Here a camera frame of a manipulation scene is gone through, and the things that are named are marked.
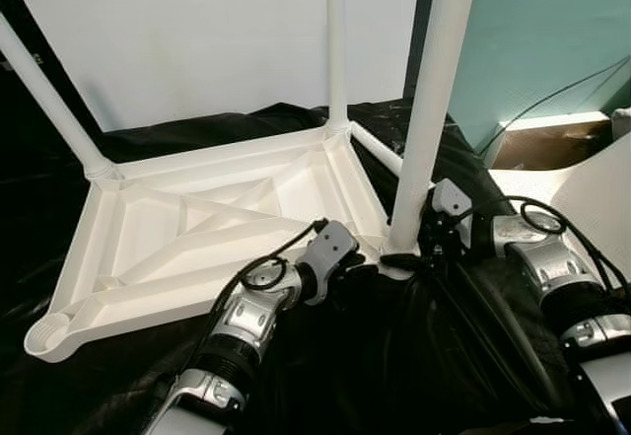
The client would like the white plastic table leg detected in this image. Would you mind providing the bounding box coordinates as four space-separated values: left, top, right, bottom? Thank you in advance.
324 0 352 137
349 121 407 177
0 11 119 186
386 0 483 260

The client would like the white plastic table top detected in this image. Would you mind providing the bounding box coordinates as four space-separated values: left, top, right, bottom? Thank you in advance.
25 122 397 363

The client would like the black plastic sheet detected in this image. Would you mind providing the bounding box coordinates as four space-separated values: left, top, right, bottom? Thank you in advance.
0 95 631 435

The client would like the brown cardboard box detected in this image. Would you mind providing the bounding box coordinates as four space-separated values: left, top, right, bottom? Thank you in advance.
488 112 613 173

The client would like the white plastic chair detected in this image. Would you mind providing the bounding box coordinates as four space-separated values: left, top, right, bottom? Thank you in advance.
488 129 631 280

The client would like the grey cushion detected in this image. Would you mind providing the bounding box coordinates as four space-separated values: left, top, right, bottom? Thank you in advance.
610 107 631 142

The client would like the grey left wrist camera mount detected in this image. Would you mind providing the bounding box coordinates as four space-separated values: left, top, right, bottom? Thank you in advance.
295 219 359 308

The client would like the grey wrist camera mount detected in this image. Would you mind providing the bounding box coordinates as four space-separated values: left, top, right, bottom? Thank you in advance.
295 219 359 308
430 178 473 226

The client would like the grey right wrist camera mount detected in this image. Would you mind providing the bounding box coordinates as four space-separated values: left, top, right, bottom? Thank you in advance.
430 178 473 226

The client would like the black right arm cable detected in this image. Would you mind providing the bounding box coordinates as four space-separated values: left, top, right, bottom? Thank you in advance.
461 195 604 290

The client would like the thin black wall cable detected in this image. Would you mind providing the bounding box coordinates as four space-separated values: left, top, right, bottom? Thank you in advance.
478 55 631 157

